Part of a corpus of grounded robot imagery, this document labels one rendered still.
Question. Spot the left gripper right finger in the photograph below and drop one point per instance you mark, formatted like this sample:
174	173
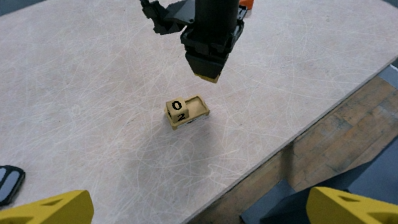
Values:
330	206

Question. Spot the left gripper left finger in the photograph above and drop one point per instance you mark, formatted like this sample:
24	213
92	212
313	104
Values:
73	207

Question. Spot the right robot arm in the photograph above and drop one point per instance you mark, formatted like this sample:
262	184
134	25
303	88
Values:
171	19

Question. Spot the beige calendar tray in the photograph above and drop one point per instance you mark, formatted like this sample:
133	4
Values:
197	110

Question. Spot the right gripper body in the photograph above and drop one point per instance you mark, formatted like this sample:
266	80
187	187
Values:
210	41

